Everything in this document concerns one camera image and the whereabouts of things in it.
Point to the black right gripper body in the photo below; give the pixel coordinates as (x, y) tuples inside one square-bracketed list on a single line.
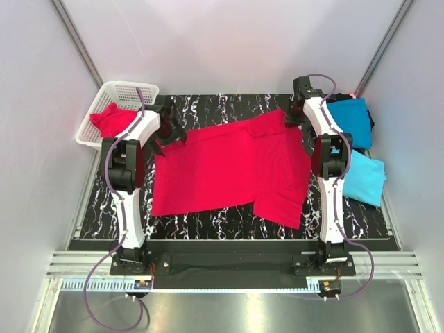
[(294, 114)]

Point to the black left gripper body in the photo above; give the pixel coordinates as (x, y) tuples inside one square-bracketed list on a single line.
[(166, 131)]

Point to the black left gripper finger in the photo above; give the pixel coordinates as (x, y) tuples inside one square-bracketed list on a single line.
[(178, 134), (157, 149)]

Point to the red t shirt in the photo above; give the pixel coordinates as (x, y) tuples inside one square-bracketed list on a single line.
[(113, 120), (259, 161)]

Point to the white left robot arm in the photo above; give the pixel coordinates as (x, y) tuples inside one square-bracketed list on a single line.
[(124, 168)]

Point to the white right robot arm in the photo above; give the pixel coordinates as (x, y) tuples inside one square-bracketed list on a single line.
[(330, 162)]

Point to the red t shirt in basket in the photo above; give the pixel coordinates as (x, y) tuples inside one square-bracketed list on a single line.
[(113, 120)]

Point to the white plastic basket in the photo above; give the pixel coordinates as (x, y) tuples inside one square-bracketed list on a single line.
[(124, 95)]

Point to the folded teal t shirt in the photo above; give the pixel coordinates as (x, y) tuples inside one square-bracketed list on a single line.
[(354, 118)]

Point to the folded light blue t shirt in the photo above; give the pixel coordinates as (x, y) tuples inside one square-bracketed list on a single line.
[(364, 181)]

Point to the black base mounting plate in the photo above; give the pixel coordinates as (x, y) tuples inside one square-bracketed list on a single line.
[(197, 282)]

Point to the right aluminium corner post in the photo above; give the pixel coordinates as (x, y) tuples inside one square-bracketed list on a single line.
[(389, 36)]

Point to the aluminium corner post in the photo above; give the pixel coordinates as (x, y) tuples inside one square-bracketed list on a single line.
[(389, 36), (76, 40)]

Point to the aluminium frame rail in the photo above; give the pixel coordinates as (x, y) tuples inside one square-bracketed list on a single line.
[(380, 265)]

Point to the left aluminium corner post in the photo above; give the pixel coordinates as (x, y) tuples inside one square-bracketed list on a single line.
[(76, 40)]

